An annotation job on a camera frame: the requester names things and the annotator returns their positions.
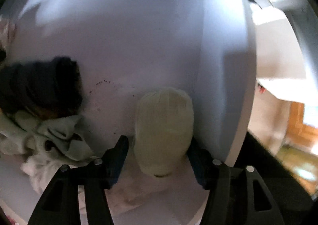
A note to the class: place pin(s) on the dark navy cloth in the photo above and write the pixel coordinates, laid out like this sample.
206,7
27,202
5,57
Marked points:
37,85

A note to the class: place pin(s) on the white cloth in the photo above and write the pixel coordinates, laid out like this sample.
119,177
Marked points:
42,172

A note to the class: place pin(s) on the person's black trouser leg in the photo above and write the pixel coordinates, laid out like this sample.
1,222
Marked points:
268,170

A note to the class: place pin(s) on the cream knit sock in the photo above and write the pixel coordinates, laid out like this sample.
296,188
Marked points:
164,128

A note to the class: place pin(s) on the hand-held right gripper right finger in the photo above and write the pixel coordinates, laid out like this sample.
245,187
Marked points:
198,167

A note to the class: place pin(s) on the pale green cloth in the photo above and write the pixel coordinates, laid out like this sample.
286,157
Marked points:
57,130

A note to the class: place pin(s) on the white storage bin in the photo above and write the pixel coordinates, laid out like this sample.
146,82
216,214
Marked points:
124,41

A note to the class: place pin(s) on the pale pink cloth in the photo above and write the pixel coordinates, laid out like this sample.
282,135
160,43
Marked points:
5,33

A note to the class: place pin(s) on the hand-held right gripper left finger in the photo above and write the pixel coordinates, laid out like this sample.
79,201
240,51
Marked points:
118,165

